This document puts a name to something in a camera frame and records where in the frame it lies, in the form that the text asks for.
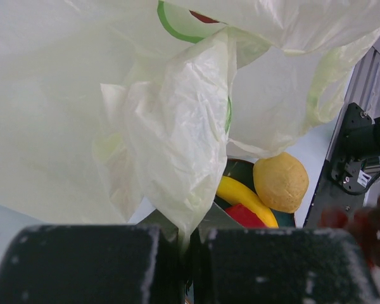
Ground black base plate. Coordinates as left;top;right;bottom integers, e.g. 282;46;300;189
302;44;380;229

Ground blue ceramic plate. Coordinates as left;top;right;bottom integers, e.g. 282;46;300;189
215;159;296;228

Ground red fake dragon fruit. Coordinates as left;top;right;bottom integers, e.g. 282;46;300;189
225;204;266;229

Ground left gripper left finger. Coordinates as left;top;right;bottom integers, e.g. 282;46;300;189
0;211;185;303

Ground yellow fake banana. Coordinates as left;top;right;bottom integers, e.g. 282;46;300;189
216;176;279;228

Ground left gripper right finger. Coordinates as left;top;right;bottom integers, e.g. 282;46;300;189
189;206;380;303

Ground yellow fake lemon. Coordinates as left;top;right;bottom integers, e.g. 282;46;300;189
253;152;309;213

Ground red fake grapes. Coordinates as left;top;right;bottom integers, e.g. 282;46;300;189
318;195;380;268

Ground yellow-green plastic bag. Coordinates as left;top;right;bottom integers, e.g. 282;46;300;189
0;1;380;238

